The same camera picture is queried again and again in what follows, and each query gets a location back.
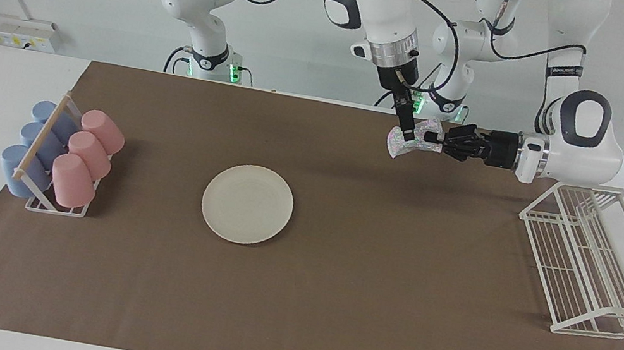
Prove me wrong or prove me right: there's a pink plastic cup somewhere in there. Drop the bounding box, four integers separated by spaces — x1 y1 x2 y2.
46 150 102 213
76 108 130 158
63 129 118 183

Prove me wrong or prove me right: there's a white wire cup rack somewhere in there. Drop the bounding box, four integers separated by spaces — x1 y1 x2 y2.
7 84 124 223

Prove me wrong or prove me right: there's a blue plastic cup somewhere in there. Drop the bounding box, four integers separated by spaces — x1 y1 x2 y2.
28 99 82 144
15 119 71 171
0 142 57 202

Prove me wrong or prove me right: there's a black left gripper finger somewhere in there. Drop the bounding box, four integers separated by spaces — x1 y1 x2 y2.
423 123 458 147
439 142 461 162

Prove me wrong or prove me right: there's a white wall socket box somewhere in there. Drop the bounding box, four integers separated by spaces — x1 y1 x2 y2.
0 13 63 56

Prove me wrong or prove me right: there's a round cream plate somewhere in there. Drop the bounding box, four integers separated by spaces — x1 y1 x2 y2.
195 157 300 252

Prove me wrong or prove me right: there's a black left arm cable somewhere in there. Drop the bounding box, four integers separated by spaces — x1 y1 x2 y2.
465 0 595 74

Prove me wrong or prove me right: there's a patterned cleaning cloth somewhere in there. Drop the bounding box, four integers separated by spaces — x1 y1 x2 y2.
384 111 448 167

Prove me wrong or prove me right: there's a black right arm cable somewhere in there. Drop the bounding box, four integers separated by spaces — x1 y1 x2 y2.
163 0 469 98

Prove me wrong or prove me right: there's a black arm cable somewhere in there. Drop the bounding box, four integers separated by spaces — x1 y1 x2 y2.
163 0 469 98
465 0 595 74

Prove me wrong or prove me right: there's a black base cable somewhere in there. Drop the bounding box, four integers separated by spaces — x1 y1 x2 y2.
162 42 191 77

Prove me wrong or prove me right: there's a brown table mat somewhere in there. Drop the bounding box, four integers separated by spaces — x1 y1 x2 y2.
0 43 624 350

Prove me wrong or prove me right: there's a white wire dish rack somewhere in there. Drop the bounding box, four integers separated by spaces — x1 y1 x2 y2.
500 171 624 346

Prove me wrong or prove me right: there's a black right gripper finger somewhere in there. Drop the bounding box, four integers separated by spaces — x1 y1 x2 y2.
391 101 423 145

